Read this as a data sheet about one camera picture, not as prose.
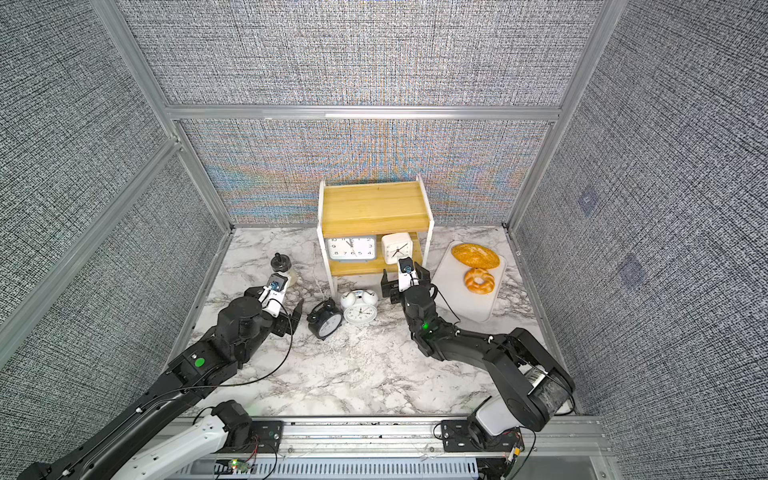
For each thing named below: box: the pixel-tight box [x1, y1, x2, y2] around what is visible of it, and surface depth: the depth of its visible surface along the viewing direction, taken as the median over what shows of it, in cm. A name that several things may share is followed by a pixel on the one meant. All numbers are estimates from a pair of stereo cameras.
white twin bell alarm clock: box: [340, 289, 379, 323], surface depth 88 cm
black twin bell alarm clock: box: [306, 297, 343, 341], surface depth 87 cm
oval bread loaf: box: [451, 243, 501, 269], surface depth 108 cm
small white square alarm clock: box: [382, 232, 413, 265], surface depth 87 cm
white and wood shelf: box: [317, 175, 435, 299], surface depth 81 cm
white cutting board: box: [431, 240, 508, 323], surface depth 105 cm
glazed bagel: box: [463, 268, 495, 295], surface depth 103 cm
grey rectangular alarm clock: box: [325, 235, 377, 263], surface depth 87 cm
